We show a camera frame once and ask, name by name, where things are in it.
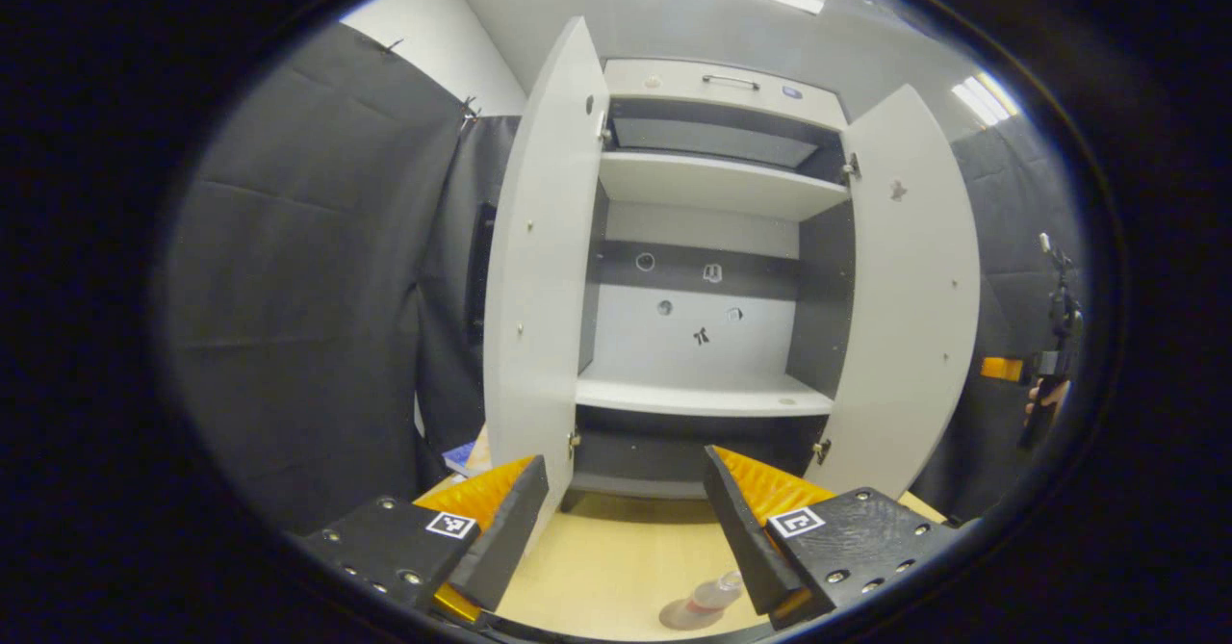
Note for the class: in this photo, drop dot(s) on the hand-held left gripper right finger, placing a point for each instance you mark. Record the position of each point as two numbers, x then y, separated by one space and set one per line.
746 538

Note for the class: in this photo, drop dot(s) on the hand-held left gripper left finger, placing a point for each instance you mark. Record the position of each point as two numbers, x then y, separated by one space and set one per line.
505 538

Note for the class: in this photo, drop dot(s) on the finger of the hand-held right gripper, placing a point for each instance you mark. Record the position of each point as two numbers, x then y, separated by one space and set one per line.
1001 369

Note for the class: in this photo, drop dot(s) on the clear plastic bottle red label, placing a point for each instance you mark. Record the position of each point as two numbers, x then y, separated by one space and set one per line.
714 594

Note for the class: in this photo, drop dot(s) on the white cabinet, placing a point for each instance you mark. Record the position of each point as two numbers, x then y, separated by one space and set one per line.
712 182

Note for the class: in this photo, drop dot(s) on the white cabinet drawer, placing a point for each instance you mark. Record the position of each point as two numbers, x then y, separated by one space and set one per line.
674 81

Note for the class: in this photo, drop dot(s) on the paper booklet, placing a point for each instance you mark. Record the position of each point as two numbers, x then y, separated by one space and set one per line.
467 456

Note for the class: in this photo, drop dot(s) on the small ceiling light panel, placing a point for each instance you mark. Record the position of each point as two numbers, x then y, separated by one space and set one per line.
984 100

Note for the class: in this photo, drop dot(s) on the black backdrop cloth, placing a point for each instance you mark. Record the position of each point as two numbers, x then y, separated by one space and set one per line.
308 288

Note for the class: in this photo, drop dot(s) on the metal cloth clip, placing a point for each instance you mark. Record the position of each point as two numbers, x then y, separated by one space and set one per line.
470 113

